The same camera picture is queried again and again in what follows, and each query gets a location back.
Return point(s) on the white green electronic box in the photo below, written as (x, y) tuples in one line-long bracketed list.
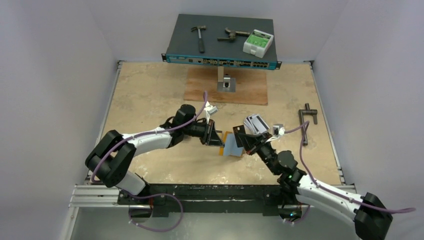
[(258, 43)]

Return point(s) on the plywood board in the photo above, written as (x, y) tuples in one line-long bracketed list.
[(249, 86)]

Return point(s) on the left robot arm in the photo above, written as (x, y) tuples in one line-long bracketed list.
[(110, 160)]

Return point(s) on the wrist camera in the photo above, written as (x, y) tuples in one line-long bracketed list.
[(278, 130), (209, 110)]

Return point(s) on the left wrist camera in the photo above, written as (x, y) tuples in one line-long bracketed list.
[(209, 110)]

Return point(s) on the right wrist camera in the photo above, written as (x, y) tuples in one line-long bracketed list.
[(278, 130)]

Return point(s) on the blue network switch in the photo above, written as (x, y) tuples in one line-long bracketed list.
[(183, 46)]

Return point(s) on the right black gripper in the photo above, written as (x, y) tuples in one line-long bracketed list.
[(251, 142)]

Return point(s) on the aluminium frame rail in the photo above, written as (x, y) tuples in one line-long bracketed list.
[(91, 195)]

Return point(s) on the orange leather card holder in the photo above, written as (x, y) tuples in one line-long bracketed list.
[(230, 147)]

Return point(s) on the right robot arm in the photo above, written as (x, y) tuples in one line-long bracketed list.
[(366, 213)]

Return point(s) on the small hammer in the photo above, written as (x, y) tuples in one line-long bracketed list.
[(199, 29)]

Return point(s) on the brass clamp tool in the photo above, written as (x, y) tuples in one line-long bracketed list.
[(232, 35)]

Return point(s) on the white credit card stack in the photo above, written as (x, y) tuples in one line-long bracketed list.
[(256, 124)]

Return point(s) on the metal stand bracket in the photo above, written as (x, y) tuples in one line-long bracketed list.
[(225, 83)]

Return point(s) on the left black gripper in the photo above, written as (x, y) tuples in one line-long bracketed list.
[(209, 136)]

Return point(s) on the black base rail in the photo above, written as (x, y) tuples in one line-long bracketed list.
[(268, 200)]

